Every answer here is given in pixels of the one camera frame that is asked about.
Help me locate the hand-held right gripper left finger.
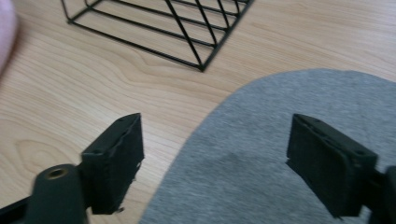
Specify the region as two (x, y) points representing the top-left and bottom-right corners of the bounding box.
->
(80, 113), (145, 216)

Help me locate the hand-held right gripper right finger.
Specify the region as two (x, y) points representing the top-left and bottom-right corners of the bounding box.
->
(285, 113), (379, 219)

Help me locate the grey knit hat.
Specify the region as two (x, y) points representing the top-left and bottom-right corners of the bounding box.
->
(138, 68), (396, 224)

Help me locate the black wire rack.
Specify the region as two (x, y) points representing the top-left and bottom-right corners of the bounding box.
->
(60, 0), (256, 73)

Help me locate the pink knit hat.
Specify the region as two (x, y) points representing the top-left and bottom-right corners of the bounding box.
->
(0, 0), (19, 75)

